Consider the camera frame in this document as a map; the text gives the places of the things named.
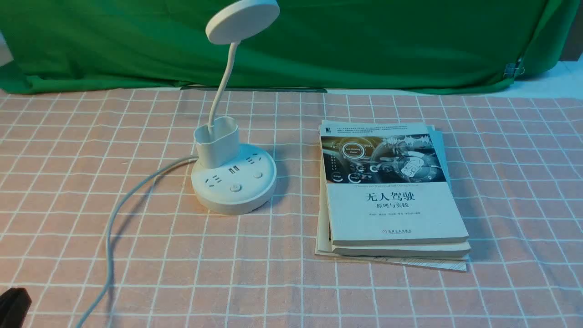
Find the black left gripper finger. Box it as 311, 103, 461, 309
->
0, 288, 32, 328

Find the white desk lamp with sockets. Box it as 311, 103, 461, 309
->
191, 0, 280, 215

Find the pink checkered tablecloth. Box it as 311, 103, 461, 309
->
0, 89, 583, 328

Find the green backdrop cloth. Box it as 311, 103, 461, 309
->
1, 0, 580, 95

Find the bottom thin booklet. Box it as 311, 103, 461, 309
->
315, 132, 468, 272

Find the top book white cover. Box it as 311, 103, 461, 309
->
320, 120, 470, 246

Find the metal binder clip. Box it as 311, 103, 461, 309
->
502, 61, 525, 79

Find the white lamp power cable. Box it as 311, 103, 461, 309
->
74, 154, 199, 328

